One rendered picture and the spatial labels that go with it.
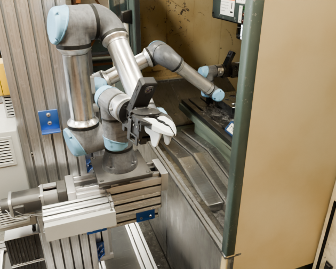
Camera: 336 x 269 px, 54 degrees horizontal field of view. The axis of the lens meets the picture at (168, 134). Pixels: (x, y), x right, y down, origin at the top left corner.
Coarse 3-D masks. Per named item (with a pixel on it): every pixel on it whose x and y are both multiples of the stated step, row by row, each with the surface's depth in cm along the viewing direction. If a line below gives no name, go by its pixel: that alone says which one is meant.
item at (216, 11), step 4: (216, 0) 198; (220, 0) 194; (216, 4) 199; (220, 4) 194; (236, 4) 179; (240, 4) 175; (244, 4) 172; (216, 8) 200; (236, 8) 179; (212, 12) 204; (216, 12) 201; (236, 12) 180; (212, 16) 206; (216, 16) 201; (220, 16) 196; (224, 16) 192; (228, 16) 188; (236, 16) 180; (228, 20) 190; (232, 20) 185; (236, 20) 181; (240, 24) 179
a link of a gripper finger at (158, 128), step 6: (150, 120) 78; (156, 120) 79; (156, 126) 75; (162, 126) 75; (168, 126) 75; (150, 132) 79; (156, 132) 77; (162, 132) 75; (168, 132) 74; (150, 138) 79; (156, 138) 77; (156, 144) 77
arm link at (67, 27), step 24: (48, 24) 108; (72, 24) 103; (96, 24) 108; (72, 48) 107; (72, 72) 112; (72, 96) 116; (72, 120) 121; (96, 120) 123; (72, 144) 120; (96, 144) 124
